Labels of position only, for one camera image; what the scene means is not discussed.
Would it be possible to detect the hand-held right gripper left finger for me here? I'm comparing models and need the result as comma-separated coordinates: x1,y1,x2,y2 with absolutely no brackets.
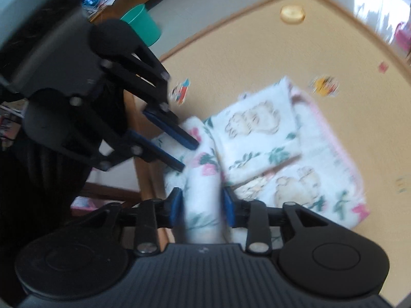
77,186,184,257

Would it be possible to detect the white floral shirt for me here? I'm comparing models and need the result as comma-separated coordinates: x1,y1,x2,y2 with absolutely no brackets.
151,75,370,251

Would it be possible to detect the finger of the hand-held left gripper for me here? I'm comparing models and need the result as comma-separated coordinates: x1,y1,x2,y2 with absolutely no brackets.
96,43,200,151
58,96,186,172

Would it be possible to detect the yellow red cartoon sticker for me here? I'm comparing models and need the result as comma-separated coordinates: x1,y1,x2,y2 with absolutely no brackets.
310,75,340,97

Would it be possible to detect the wooden low table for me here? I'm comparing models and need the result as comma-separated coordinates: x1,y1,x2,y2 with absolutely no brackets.
124,0,411,254

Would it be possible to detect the cartoon figure sticker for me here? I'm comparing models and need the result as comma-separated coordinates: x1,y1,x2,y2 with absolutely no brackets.
170,79,191,106

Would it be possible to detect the person's left forearm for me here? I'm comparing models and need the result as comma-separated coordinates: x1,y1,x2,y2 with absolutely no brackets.
0,83,129,296

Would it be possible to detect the green plastic bucket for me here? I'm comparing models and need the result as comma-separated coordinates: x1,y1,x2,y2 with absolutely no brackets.
120,4,162,48

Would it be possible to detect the yellow round disc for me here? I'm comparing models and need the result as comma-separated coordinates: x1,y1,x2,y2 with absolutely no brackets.
280,5,305,24

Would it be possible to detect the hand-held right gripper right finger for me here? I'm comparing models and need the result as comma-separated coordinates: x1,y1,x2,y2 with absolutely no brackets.
221,186,334,257

